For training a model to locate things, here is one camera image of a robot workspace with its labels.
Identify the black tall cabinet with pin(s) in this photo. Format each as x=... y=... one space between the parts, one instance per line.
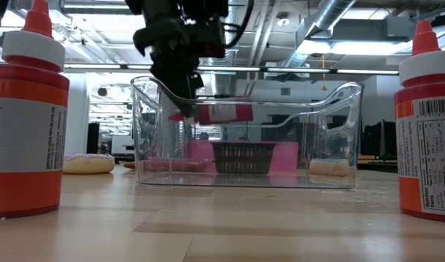
x=92 y=138

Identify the silver slanted ventilation duct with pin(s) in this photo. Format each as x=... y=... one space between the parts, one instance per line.
x=317 y=32

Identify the blue frosted toy donut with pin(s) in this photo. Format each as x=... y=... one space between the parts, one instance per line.
x=329 y=168

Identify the long ceiling light strip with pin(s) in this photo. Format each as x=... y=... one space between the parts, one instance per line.
x=91 y=66

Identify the lavender frosted toy donut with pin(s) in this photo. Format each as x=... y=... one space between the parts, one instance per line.
x=89 y=164

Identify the grey ceiling air unit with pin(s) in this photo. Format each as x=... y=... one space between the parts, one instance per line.
x=400 y=27

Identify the silver ribbed ventilation duct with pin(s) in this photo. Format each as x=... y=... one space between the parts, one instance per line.
x=222 y=58

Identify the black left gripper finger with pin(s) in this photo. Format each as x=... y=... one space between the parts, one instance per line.
x=182 y=91

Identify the red food colouring bottle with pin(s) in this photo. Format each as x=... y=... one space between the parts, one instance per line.
x=26 y=138
x=426 y=145
x=160 y=165
x=226 y=113

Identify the black round ceiling speaker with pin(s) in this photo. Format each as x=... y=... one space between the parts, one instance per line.
x=102 y=91

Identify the clear plastic bin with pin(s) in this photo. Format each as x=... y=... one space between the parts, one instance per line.
x=353 y=109

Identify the white building column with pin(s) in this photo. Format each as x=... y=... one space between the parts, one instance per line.
x=77 y=116

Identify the black slotted basket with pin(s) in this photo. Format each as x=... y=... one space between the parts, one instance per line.
x=244 y=158

